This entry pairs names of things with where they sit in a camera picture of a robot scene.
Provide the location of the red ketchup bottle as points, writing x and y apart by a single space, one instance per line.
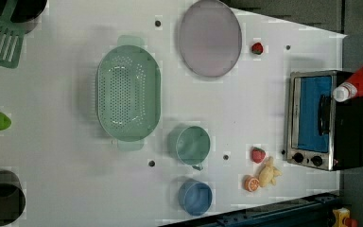
350 88

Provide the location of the green cup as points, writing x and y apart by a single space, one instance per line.
190 145

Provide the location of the green perforated colander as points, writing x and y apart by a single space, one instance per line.
128 93

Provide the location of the pink round plate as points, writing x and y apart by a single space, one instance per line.
210 38

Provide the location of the blue cup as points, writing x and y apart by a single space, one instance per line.
195 197

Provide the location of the red strawberry toy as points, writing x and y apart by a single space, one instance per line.
258 155
257 48

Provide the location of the orange slice toy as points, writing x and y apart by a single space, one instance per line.
251 184

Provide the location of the black cylinder container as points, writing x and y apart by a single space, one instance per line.
27 13

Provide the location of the green slotted rack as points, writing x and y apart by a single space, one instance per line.
11 37

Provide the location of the black cup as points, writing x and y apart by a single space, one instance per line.
12 198

